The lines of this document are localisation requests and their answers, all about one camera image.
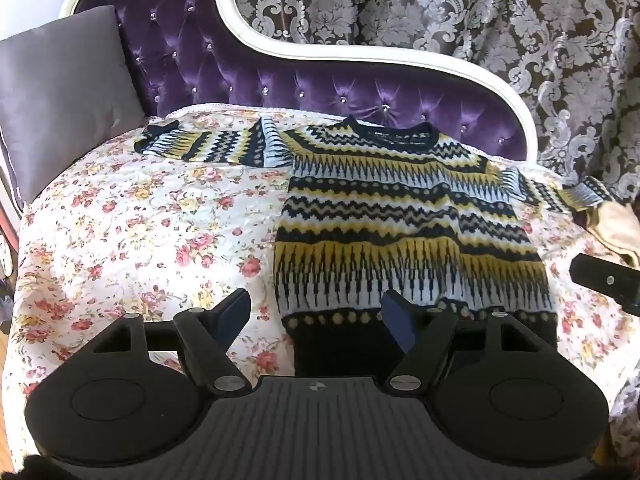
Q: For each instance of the purple tufted sofa white frame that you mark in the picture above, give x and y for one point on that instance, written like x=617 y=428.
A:
x=240 y=55

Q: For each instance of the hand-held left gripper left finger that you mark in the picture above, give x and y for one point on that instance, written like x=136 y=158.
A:
x=234 y=311

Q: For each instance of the patterned yellow black knit sweater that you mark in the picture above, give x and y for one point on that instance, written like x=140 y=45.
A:
x=390 y=220

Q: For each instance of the beige cloth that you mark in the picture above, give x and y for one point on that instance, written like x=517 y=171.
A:
x=612 y=232

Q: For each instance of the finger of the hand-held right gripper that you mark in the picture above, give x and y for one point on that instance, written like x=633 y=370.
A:
x=602 y=280

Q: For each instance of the floral quilted blanket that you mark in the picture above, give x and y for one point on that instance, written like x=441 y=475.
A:
x=140 y=230

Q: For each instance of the grey cushion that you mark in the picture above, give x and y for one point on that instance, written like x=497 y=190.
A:
x=65 y=95

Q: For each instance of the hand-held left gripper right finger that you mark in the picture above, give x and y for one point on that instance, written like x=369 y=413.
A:
x=400 y=321

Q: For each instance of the brown silver damask curtain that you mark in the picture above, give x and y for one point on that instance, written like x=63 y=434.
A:
x=500 y=25

